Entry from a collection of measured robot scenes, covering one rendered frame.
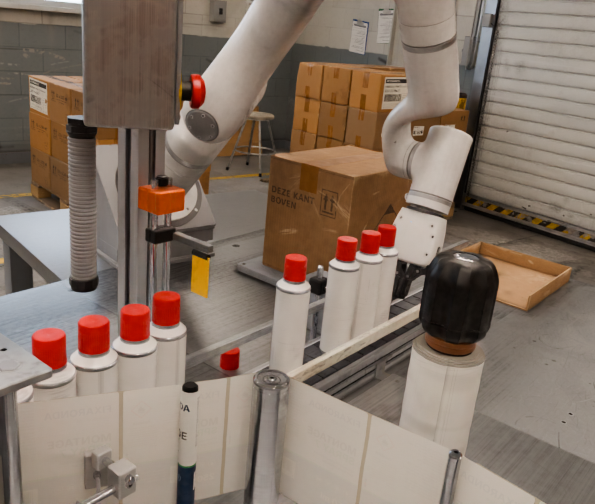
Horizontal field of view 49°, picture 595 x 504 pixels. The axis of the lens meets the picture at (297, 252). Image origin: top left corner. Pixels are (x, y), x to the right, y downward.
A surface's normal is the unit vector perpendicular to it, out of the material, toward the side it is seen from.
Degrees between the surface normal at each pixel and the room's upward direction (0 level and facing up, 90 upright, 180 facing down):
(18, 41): 90
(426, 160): 71
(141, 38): 90
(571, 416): 0
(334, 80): 89
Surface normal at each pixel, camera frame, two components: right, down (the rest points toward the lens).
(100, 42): 0.26, 0.34
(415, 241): -0.56, -0.14
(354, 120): -0.73, 0.15
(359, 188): 0.75, 0.28
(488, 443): 0.09, -0.94
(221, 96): -0.06, 0.40
